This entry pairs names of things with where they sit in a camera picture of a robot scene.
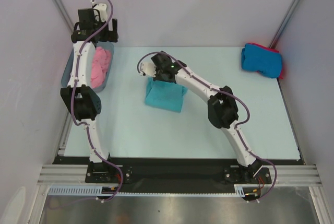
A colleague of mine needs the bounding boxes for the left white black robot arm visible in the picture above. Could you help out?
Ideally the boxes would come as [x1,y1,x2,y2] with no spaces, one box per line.
[60,4,118,182]

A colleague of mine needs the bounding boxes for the grey slotted cable duct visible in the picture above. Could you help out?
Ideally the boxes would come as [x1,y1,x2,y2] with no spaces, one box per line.
[48,185,259,197]

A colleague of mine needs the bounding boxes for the aluminium frame rail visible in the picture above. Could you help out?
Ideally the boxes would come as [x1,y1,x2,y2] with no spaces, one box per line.
[38,164,322,186]

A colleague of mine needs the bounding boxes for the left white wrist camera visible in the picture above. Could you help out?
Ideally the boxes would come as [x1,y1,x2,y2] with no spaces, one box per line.
[90,0,108,22]

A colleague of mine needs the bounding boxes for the grey plastic basket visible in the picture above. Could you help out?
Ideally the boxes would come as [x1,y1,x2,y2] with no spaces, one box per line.
[60,41,115,93]

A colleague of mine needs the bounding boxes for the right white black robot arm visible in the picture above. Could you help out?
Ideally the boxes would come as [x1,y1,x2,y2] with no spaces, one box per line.
[141,51,263,183]

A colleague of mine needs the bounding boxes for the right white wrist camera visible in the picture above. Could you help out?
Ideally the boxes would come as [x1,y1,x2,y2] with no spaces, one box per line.
[139,62,157,77]

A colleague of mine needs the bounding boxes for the left corner aluminium post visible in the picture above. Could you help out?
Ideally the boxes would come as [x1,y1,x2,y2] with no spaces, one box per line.
[52,0,74,36]

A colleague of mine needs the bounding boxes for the blue folded t shirt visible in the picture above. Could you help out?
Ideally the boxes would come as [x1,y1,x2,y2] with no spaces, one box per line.
[241,43,283,78]

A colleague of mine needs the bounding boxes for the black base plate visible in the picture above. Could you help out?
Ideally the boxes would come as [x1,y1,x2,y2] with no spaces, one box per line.
[53,156,303,195]

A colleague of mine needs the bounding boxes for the right corner aluminium post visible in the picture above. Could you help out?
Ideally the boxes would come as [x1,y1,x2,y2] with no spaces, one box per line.
[269,0,302,49]

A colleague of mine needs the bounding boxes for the pink crumpled t shirt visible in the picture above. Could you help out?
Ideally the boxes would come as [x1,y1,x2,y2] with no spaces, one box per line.
[90,46,112,89]

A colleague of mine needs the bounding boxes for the teal t shirt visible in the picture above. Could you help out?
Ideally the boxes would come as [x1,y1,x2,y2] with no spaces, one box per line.
[145,77,188,113]

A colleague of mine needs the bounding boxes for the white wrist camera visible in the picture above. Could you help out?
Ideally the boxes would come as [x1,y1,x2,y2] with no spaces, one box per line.
[90,0,108,22]
[139,62,157,77]

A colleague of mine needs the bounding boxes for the corner aluminium post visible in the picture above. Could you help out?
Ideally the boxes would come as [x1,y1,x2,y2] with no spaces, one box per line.
[269,0,302,49]
[52,0,74,36]

